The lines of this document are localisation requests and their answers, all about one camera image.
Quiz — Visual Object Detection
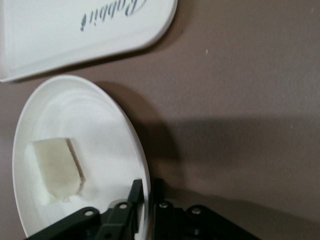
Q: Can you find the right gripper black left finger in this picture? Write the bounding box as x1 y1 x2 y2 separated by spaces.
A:
96 178 145 240

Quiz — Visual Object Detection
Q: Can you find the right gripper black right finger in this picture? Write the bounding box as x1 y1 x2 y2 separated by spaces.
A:
149 177 177 240

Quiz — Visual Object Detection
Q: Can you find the white steamed bun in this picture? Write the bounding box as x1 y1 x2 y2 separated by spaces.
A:
24 137 87 207

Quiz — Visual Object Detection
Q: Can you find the round white plate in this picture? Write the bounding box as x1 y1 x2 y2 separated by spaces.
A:
11 74 152 240

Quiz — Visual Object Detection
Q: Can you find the white rabbit print tray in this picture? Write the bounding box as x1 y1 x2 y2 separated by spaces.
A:
0 0 179 83

